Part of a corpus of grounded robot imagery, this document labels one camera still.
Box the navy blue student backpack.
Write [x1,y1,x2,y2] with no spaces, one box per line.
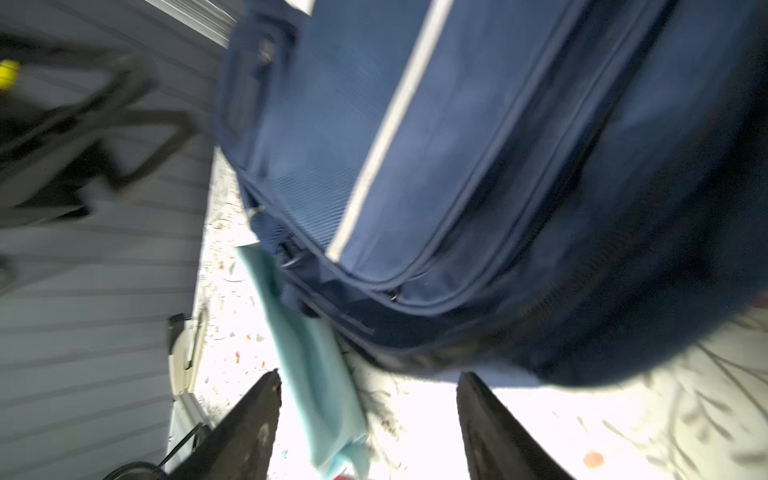
[214,1,767,386]

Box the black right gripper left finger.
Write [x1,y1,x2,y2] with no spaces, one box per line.
[170,370,281,480]

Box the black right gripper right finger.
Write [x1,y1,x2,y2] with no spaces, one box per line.
[457,372,571,480]

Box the black wire wall basket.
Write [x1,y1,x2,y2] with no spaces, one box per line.
[1,33,197,229]

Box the light teal pencil pouch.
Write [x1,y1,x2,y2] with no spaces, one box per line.
[236,244,371,479]

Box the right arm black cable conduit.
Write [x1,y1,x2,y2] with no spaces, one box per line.
[101,422,208,480]

